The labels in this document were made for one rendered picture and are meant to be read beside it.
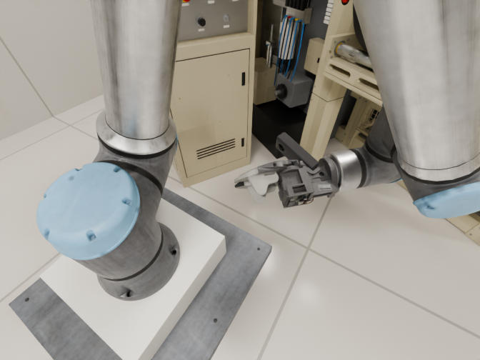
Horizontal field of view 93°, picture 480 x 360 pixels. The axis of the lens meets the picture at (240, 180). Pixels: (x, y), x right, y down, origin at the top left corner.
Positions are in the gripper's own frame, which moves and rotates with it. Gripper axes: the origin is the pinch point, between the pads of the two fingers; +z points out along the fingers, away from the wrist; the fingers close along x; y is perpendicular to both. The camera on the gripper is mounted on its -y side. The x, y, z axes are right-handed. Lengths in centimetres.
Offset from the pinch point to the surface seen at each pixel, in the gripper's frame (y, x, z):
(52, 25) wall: -219, 71, 131
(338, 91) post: -65, 44, -66
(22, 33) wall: -200, 66, 148
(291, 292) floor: 26, 84, -20
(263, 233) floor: -8, 94, -15
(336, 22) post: -79, 16, -59
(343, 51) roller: -61, 18, -56
